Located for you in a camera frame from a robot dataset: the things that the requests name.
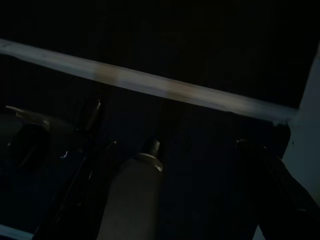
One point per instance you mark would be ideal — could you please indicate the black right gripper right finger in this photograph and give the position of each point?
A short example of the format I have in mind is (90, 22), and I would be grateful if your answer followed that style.
(280, 195)

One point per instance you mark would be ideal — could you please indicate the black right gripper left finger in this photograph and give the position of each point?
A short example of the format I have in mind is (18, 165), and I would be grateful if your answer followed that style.
(82, 190)

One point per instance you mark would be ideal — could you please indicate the white trim strip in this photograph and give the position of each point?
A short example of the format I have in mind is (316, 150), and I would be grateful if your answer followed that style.
(150, 82)

